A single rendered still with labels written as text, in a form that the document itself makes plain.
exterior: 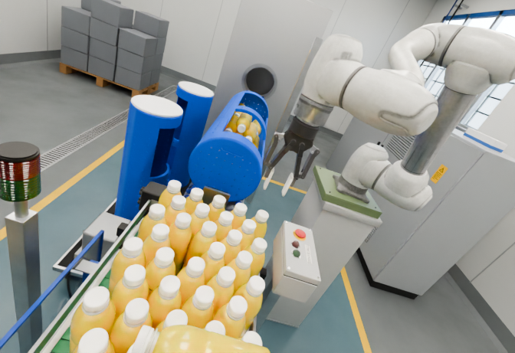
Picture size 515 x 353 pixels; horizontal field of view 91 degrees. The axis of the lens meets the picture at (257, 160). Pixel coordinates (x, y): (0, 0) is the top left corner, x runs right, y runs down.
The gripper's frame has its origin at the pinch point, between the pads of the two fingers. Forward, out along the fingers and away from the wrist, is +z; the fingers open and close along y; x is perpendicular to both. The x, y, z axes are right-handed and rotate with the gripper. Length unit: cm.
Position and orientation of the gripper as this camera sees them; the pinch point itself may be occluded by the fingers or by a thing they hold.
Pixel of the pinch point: (277, 181)
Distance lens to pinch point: 75.7
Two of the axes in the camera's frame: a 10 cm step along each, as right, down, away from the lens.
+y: -9.3, -3.5, -0.9
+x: -0.7, 4.3, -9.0
